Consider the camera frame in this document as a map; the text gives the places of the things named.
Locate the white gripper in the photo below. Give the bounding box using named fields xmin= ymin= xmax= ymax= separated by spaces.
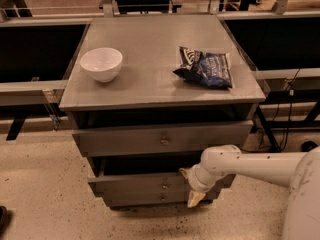
xmin=179 ymin=164 xmax=219 ymax=208

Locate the white ceramic bowl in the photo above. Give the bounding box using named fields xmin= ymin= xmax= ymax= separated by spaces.
xmin=80 ymin=47 xmax=123 ymax=82

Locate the grey top drawer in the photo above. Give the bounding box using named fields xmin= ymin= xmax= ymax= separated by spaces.
xmin=73 ymin=120 xmax=253 ymax=157

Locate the black floor cable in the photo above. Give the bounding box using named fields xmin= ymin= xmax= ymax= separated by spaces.
xmin=239 ymin=68 xmax=301 ymax=154

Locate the black shoe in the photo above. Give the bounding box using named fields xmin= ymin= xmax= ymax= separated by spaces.
xmin=301 ymin=141 xmax=317 ymax=152
xmin=0 ymin=206 xmax=8 ymax=233

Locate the blue chip bag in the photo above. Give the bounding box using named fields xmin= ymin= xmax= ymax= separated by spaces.
xmin=173 ymin=47 xmax=233 ymax=89

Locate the metal railing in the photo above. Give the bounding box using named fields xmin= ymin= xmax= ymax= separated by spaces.
xmin=0 ymin=17 xmax=90 ymax=140
xmin=218 ymin=11 xmax=320 ymax=152

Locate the left metal railing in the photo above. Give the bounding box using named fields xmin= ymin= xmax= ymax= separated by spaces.
xmin=0 ymin=17 xmax=90 ymax=140

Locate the grey drawer cabinet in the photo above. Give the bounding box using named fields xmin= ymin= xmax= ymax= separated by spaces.
xmin=59 ymin=14 xmax=267 ymax=210

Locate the black shoe at right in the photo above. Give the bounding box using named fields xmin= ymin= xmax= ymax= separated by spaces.
xmin=301 ymin=141 xmax=317 ymax=152

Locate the grey bottom drawer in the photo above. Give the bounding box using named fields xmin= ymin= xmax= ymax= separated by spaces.
xmin=101 ymin=192 xmax=223 ymax=208

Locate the black shoe at left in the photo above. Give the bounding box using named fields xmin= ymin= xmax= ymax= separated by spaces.
xmin=0 ymin=206 xmax=8 ymax=233

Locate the right metal railing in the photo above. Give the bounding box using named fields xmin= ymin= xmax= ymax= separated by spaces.
xmin=218 ymin=11 xmax=320 ymax=152

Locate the grey drawer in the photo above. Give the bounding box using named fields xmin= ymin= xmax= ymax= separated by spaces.
xmin=101 ymin=192 xmax=223 ymax=208
xmin=87 ymin=155 xmax=238 ymax=198
xmin=73 ymin=120 xmax=253 ymax=157

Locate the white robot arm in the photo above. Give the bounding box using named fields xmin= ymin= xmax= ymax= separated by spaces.
xmin=180 ymin=145 xmax=320 ymax=240

